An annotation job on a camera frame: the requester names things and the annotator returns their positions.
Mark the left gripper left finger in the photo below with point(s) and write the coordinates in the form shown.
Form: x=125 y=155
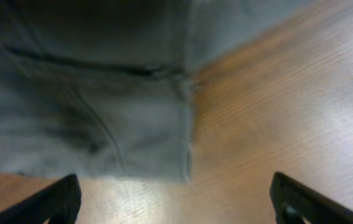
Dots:
x=58 y=203

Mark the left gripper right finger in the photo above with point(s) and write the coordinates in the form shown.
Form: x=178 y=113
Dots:
x=294 y=202

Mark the grey shorts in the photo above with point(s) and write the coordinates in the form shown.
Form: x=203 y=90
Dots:
x=104 y=88

